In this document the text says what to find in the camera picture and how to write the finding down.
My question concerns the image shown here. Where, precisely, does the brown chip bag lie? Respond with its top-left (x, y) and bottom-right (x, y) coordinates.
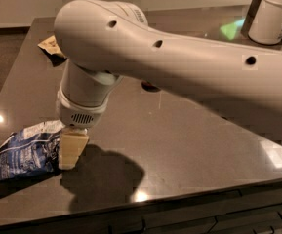
top-left (38, 35), bottom-right (65, 59)

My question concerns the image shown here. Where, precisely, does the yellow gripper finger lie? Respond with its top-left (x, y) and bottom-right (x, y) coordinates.
top-left (59, 127), bottom-right (89, 170)

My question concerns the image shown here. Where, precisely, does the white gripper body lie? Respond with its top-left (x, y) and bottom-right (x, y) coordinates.
top-left (56, 89), bottom-right (108, 129)

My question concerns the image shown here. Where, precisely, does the red coke can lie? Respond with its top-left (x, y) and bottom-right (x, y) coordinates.
top-left (141, 81), bottom-right (160, 92)

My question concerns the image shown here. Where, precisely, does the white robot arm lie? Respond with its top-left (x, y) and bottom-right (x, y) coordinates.
top-left (54, 0), bottom-right (282, 144)

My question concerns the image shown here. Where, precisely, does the blue chip bag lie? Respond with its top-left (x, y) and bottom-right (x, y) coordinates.
top-left (0, 120), bottom-right (64, 182)

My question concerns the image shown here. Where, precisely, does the white cylindrical canister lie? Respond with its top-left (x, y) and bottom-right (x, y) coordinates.
top-left (248, 0), bottom-right (282, 45)

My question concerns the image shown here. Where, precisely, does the dark box behind canister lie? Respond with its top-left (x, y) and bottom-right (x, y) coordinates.
top-left (241, 0), bottom-right (262, 37)

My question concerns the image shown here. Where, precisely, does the dark drawer cabinet front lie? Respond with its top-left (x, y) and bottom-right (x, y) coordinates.
top-left (0, 179), bottom-right (282, 234)

